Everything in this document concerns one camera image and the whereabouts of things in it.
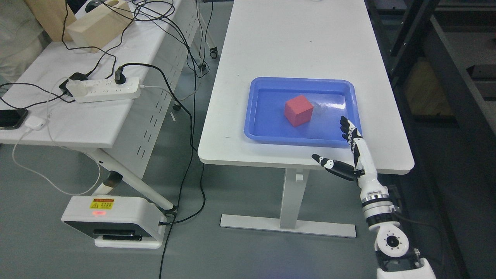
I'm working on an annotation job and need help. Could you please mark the white robotic hand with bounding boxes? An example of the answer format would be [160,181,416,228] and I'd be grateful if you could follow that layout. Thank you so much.
[312,116,388,200]

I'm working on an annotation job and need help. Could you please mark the pink foam block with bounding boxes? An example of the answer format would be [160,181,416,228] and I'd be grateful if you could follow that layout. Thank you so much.
[284,95,314,127]

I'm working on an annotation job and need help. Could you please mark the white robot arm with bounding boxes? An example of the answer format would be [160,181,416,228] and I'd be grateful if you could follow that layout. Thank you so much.
[312,116,436,279]

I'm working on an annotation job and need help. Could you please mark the blue plastic tray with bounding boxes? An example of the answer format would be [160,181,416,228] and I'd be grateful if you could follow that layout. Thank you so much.
[244,77,361,148]

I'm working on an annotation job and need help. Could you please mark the black metal shelf right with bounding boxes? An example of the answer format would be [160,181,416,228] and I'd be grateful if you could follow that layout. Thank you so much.
[365,0,495,279]

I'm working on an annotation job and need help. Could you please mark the white table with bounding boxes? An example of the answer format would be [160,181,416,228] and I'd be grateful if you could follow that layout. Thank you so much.
[197,0,415,238]

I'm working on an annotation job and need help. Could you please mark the white folding desk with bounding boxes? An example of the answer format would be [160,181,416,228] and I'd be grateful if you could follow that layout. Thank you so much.
[1,0,200,211]

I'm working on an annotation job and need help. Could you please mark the white box device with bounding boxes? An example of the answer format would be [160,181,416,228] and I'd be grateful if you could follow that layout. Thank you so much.
[61,196,166,249]

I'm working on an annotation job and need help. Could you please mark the white power strip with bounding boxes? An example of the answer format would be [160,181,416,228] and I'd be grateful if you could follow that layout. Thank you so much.
[66,77,141,103]

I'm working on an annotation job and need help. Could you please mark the wooden box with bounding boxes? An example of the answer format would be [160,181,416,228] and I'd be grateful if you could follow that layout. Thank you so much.
[65,0,132,53]

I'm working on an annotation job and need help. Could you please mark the white charger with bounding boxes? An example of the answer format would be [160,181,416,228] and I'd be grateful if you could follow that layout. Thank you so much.
[24,116,47,131]

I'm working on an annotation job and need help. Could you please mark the black smartphone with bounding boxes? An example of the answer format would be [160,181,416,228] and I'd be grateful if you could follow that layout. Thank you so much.
[0,109,29,130]

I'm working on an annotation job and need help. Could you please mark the person in beige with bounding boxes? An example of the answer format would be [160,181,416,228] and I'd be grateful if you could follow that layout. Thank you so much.
[0,0,51,83]

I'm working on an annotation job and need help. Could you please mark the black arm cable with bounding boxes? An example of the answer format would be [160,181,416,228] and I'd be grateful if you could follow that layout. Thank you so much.
[389,186,450,272]

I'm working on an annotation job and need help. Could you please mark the black power cable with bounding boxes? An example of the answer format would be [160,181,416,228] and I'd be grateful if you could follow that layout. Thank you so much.
[116,62,206,279]

